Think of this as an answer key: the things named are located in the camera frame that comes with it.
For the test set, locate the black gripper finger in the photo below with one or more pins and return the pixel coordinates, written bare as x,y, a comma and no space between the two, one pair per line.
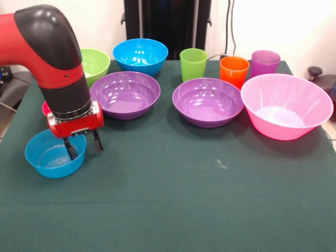
97,143
71,149

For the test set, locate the green plastic cup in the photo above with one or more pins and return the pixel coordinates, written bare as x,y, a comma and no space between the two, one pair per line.
193,65

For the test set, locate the pink plastic bowl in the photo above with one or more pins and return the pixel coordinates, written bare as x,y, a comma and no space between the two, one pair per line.
283,105

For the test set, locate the blue ribbed small bowl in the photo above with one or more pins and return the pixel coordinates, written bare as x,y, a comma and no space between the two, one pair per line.
52,168

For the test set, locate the purple plastic bowl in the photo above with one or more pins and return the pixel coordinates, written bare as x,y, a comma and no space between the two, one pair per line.
124,97
207,102

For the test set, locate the black equipment box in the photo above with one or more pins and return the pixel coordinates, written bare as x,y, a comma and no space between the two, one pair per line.
4,77

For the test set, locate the black round knob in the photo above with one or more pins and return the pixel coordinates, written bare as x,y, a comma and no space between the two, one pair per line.
315,71

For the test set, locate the purple plastic cup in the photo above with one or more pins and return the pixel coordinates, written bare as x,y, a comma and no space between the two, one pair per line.
265,64

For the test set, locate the red plastic bowl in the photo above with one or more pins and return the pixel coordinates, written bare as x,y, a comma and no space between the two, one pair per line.
45,109

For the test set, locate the blue deep plastic bowl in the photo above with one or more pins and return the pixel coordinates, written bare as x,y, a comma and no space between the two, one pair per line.
140,55

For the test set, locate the dark green tablecloth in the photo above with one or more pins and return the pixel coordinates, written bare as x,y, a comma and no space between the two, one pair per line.
168,197

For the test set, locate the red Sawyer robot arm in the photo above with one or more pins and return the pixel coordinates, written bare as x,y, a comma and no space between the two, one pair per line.
52,65

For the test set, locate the green plastic bowl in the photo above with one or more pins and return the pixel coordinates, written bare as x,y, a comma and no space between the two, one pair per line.
95,65

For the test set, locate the orange plastic cup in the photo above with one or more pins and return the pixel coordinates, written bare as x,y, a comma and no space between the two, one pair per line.
234,71

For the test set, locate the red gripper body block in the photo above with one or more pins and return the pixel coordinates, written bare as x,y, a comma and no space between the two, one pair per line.
78,126

